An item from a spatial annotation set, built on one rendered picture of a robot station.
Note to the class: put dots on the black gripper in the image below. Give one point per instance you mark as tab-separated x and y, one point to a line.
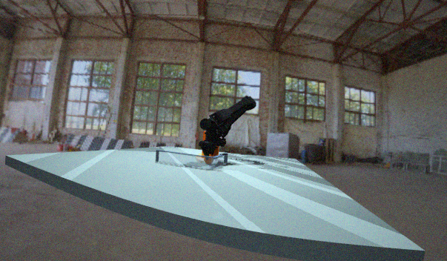
207	146

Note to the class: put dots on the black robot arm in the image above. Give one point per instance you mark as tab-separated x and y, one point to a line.
222	120

